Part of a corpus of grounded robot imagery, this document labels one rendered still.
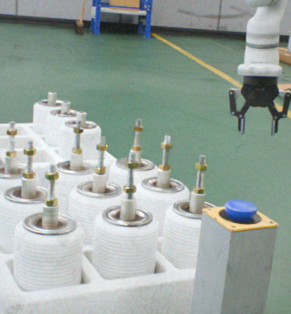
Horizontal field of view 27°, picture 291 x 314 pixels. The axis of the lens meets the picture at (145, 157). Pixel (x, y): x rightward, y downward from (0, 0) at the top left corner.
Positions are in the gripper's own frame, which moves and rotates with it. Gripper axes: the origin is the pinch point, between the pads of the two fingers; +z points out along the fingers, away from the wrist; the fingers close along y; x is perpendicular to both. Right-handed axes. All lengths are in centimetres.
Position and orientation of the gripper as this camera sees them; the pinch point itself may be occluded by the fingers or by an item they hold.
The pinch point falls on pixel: (258, 128)
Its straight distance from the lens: 140.8
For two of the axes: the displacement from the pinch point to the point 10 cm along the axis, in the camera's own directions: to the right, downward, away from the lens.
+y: -9.7, -0.7, 2.2
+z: 0.2, 9.3, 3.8
